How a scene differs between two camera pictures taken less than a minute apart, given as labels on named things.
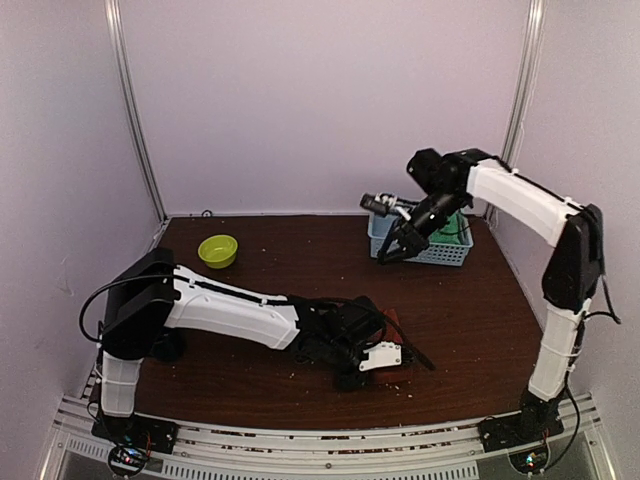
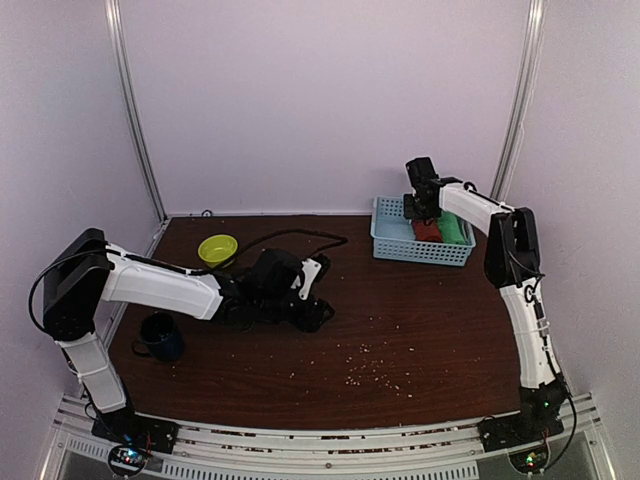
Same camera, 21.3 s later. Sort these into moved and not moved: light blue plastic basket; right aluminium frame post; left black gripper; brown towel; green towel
Moved: brown towel; left black gripper
Not moved: green towel; right aluminium frame post; light blue plastic basket
